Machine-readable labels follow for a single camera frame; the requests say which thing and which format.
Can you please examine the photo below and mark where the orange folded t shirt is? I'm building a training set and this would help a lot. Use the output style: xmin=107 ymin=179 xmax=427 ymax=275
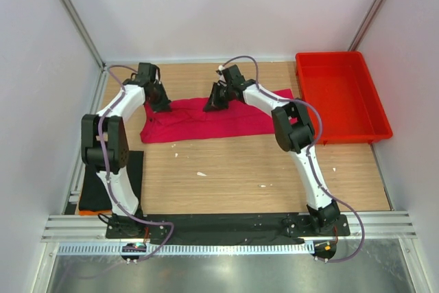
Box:
xmin=78 ymin=210 xmax=112 ymax=216

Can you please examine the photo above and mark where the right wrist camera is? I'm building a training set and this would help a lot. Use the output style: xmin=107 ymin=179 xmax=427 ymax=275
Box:
xmin=217 ymin=65 xmax=246 ymax=85

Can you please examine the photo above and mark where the magenta t shirt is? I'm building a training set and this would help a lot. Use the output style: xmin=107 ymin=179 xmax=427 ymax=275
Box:
xmin=140 ymin=97 xmax=274 ymax=144

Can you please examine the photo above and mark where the red plastic bin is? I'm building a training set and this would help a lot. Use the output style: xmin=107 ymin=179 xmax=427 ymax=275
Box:
xmin=296 ymin=51 xmax=393 ymax=145

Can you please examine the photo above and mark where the black folded t shirt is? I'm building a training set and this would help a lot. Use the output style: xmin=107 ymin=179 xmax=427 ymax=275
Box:
xmin=78 ymin=151 xmax=144 ymax=211

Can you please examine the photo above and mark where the slotted grey cable duct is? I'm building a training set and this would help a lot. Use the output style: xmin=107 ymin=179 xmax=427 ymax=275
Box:
xmin=57 ymin=241 xmax=314 ymax=257

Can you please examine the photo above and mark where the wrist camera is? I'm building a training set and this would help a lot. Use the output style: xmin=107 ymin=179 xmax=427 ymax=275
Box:
xmin=136 ymin=62 xmax=161 ymax=84
xmin=217 ymin=65 xmax=246 ymax=85

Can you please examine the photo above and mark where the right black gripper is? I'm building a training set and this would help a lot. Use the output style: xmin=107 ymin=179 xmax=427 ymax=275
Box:
xmin=203 ymin=83 xmax=233 ymax=113

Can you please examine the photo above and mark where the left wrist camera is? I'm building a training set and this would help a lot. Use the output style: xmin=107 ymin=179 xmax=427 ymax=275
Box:
xmin=136 ymin=62 xmax=161 ymax=84

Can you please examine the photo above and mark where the aluminium corner post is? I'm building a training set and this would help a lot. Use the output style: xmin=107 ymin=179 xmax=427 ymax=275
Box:
xmin=60 ymin=0 xmax=105 ymax=71
xmin=347 ymin=0 xmax=386 ymax=51

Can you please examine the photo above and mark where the left aluminium corner post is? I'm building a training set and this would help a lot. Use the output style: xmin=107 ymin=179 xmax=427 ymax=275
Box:
xmin=60 ymin=0 xmax=105 ymax=71

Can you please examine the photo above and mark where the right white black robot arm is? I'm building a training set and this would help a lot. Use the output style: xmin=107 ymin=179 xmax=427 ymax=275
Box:
xmin=203 ymin=80 xmax=340 ymax=235

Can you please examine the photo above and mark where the right aluminium corner post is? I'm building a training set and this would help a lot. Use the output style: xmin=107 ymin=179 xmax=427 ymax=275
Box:
xmin=347 ymin=0 xmax=386 ymax=51

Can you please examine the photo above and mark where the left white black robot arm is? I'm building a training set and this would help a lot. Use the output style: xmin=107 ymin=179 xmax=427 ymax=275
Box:
xmin=81 ymin=75 xmax=170 ymax=238

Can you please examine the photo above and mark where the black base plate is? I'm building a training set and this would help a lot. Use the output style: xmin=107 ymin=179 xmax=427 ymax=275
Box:
xmin=98 ymin=213 xmax=351 ymax=246

